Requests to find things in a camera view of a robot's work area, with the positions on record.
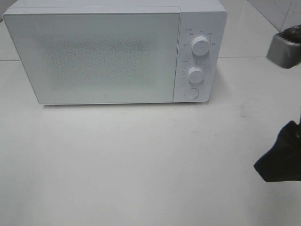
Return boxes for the round white door button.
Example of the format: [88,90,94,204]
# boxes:
[184,88,199,100]

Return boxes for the white timer knob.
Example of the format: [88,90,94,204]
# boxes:
[187,66,205,84]

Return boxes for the white microwave door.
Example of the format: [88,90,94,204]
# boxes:
[5,13,180,105]

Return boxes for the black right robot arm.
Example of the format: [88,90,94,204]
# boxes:
[254,121,301,182]

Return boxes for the upper white power knob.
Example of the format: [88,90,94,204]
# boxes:
[191,34,211,56]

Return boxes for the white microwave oven body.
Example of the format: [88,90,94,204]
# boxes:
[3,0,227,104]

